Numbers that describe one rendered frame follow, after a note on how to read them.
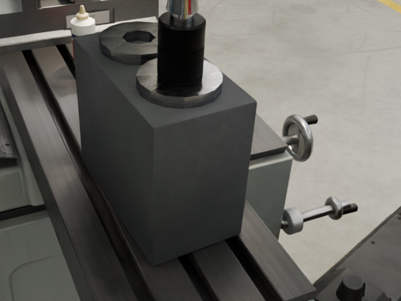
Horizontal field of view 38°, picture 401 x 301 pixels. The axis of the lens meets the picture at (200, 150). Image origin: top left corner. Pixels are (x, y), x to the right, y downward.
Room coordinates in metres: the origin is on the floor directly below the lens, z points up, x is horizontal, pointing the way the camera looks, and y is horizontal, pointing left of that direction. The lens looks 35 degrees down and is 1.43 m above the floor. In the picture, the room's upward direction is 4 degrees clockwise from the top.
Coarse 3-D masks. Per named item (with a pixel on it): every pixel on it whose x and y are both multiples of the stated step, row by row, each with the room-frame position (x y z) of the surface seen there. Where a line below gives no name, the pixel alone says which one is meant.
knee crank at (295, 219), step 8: (328, 200) 1.09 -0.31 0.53; (336, 200) 1.07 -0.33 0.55; (344, 200) 1.10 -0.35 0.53; (288, 208) 1.03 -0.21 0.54; (296, 208) 1.03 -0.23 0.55; (320, 208) 1.06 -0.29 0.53; (328, 208) 1.06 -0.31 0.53; (336, 208) 1.06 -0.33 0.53; (344, 208) 1.08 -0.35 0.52; (352, 208) 1.09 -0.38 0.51; (288, 216) 1.01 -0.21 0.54; (296, 216) 1.01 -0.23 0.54; (304, 216) 1.03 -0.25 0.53; (312, 216) 1.04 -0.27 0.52; (320, 216) 1.05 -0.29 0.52; (336, 216) 1.05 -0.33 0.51; (288, 224) 1.01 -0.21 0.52; (296, 224) 1.00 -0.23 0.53; (288, 232) 1.00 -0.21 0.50; (296, 232) 1.00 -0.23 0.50
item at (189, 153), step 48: (96, 48) 0.62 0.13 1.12; (144, 48) 0.60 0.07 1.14; (96, 96) 0.58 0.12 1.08; (144, 96) 0.51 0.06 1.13; (192, 96) 0.50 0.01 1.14; (240, 96) 0.53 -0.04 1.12; (96, 144) 0.59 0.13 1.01; (144, 144) 0.47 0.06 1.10; (192, 144) 0.48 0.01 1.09; (240, 144) 0.51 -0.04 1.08; (144, 192) 0.47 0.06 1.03; (192, 192) 0.48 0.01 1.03; (240, 192) 0.52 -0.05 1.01; (144, 240) 0.47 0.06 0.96; (192, 240) 0.48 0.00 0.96
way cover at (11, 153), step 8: (0, 112) 0.87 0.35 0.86; (0, 120) 0.84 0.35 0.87; (0, 128) 0.81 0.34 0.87; (8, 128) 0.82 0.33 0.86; (0, 136) 0.79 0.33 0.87; (8, 136) 0.80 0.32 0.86; (0, 144) 0.77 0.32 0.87; (8, 144) 0.77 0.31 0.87; (0, 152) 0.75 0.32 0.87; (8, 152) 0.75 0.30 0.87; (16, 152) 0.76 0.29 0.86
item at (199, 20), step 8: (160, 16) 0.54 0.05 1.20; (168, 16) 0.54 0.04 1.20; (200, 16) 0.55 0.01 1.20; (160, 24) 0.53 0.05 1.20; (168, 24) 0.52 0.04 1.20; (176, 24) 0.53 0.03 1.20; (184, 24) 0.53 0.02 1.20; (192, 24) 0.53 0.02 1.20; (200, 24) 0.53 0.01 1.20; (168, 32) 0.52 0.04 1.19; (176, 32) 0.52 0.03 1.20; (184, 32) 0.52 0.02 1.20; (192, 32) 0.52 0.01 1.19; (200, 32) 0.53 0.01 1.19
